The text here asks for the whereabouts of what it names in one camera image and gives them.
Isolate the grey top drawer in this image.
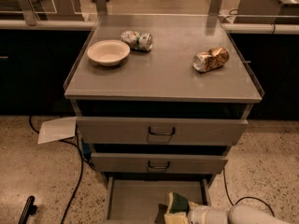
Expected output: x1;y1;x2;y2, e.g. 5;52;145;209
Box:
77;117;248;146

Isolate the black cable left floor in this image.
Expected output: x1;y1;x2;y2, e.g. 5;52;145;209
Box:
28;115;96;224

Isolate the crushed green white can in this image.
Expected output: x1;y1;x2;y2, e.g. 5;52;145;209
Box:
121;31;153;52

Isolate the grey middle drawer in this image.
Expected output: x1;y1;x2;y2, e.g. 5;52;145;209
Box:
92;153;227;174

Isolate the crushed gold can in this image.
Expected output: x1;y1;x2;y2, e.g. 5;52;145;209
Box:
192;47;230;73

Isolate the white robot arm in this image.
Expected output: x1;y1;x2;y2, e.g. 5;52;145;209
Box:
164;204;291;224

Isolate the green yellow sponge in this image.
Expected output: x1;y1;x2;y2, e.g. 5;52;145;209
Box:
166;192;189;214

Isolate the black cable floor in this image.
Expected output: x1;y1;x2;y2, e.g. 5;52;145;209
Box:
28;115;96;224
221;166;276;217

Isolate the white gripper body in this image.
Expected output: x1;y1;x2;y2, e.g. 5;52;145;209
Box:
188;205;229;224

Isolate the grey open bottom drawer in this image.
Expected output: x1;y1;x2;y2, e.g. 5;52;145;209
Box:
104;176;210;224

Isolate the grey drawer cabinet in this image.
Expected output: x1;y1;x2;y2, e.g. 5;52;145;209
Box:
63;13;265;224

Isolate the white bowl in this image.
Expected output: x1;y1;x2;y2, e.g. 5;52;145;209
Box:
87;40;130;66

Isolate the black cable right floor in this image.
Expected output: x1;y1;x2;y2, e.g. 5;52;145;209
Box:
221;166;276;217

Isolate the black handle bottom left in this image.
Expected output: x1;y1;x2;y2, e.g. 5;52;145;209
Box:
18;196;37;224

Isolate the white paper sheet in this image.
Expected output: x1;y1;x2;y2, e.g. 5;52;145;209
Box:
37;117;77;145

